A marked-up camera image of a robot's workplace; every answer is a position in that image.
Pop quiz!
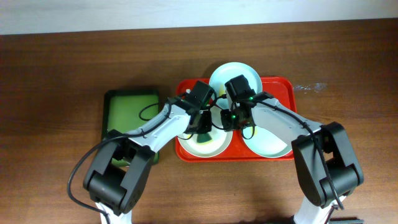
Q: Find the green yellow sponge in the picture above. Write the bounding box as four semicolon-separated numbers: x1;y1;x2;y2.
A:
196;132;213;144

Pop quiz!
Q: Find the white plate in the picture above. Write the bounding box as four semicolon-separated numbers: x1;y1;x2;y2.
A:
177;127;233;158

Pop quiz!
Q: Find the pale green plate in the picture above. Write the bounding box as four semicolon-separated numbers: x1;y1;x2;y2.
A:
242;126;292;159

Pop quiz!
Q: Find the light blue top plate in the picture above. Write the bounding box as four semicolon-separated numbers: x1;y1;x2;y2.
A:
209;62;262;96

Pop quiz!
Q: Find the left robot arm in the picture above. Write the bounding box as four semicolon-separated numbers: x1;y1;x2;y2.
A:
83;81;215;223

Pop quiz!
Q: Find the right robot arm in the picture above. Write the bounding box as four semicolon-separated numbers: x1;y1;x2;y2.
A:
221;75;364;223

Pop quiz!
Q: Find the red plastic tray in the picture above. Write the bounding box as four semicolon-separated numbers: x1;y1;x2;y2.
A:
175;77;297;162

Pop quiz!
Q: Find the green plastic tray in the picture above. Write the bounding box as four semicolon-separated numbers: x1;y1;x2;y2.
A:
100;88;160;167

